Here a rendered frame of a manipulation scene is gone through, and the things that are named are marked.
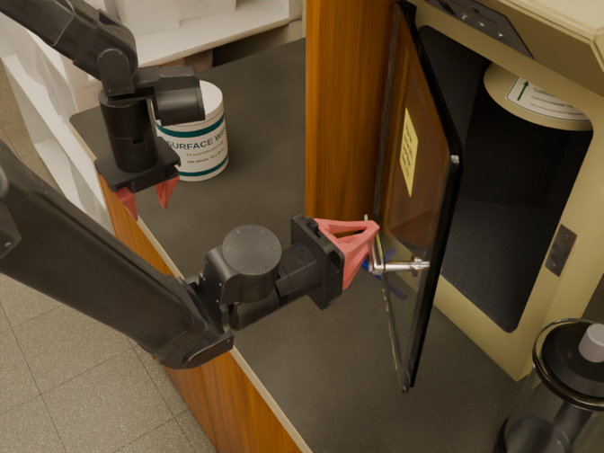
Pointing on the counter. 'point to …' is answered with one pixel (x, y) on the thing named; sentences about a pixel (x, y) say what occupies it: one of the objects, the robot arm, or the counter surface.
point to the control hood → (561, 36)
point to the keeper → (560, 250)
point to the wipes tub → (200, 139)
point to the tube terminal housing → (592, 175)
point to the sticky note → (408, 151)
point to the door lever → (377, 265)
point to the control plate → (492, 20)
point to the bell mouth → (532, 102)
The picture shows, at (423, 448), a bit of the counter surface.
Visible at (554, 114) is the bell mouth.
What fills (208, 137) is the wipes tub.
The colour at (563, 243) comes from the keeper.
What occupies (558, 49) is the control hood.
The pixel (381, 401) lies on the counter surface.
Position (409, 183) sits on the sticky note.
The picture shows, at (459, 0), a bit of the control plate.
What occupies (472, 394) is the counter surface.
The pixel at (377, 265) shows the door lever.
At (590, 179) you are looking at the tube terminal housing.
